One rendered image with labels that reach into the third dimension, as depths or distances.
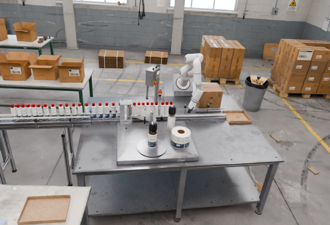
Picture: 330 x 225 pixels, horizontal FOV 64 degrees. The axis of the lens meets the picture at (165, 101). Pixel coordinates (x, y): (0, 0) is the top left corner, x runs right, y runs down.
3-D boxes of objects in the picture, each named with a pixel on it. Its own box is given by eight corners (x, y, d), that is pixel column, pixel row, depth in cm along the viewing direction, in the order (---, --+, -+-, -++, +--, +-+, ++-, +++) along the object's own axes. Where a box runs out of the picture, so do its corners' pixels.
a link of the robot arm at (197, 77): (195, 71, 326) (196, 95, 333) (192, 73, 311) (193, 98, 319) (203, 71, 323) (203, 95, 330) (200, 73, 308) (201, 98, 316)
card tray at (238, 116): (229, 123, 332) (229, 121, 330) (222, 113, 355) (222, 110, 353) (251, 123, 337) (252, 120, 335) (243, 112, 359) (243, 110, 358)
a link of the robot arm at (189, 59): (191, 77, 365) (179, 78, 362) (189, 69, 369) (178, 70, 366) (199, 60, 318) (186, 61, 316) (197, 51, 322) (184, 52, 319)
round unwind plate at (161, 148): (137, 158, 256) (137, 157, 255) (135, 139, 283) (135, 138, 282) (169, 156, 261) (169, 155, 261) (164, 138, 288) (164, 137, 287)
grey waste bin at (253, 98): (243, 112, 530) (250, 84, 502) (237, 102, 568) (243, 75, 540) (264, 113, 533) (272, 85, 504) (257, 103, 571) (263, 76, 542)
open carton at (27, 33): (12, 42, 584) (9, 25, 567) (22, 37, 623) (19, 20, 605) (31, 43, 584) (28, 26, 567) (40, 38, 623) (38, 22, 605)
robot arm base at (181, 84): (175, 87, 390) (177, 82, 373) (178, 76, 397) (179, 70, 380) (188, 90, 391) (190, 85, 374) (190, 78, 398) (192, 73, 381)
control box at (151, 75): (145, 85, 309) (145, 69, 300) (151, 80, 322) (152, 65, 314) (152, 87, 305) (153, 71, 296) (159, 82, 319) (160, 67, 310)
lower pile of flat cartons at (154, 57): (144, 63, 745) (144, 55, 735) (146, 57, 793) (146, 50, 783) (167, 65, 746) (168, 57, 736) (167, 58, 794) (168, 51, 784)
